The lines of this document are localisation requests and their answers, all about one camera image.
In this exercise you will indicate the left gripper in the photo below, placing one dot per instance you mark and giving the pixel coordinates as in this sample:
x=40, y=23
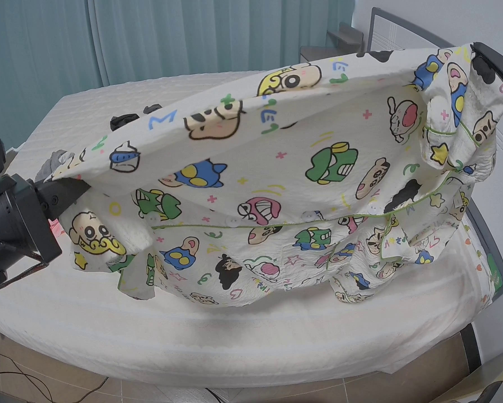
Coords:
x=20, y=221

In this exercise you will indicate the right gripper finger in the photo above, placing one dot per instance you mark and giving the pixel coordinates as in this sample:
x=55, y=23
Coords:
x=499, y=57

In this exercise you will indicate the white printed pyjama top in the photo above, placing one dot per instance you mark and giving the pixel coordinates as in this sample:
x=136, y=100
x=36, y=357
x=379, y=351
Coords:
x=276, y=162

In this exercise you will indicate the pink garment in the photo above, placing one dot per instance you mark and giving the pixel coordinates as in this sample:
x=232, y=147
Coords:
x=57, y=229

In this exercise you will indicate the grey and white garment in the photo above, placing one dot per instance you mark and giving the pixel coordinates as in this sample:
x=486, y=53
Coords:
x=52, y=164

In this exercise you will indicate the black garment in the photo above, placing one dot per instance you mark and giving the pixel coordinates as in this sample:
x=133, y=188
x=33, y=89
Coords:
x=125, y=121

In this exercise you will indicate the blue-green curtain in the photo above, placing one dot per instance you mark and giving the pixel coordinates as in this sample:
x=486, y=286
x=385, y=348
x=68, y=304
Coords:
x=213, y=23
x=33, y=57

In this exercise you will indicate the grey bedside table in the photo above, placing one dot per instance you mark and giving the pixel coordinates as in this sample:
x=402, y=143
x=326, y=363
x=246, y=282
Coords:
x=339, y=42

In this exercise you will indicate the bed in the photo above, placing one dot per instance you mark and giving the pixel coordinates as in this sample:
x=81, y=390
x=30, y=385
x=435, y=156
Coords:
x=192, y=330

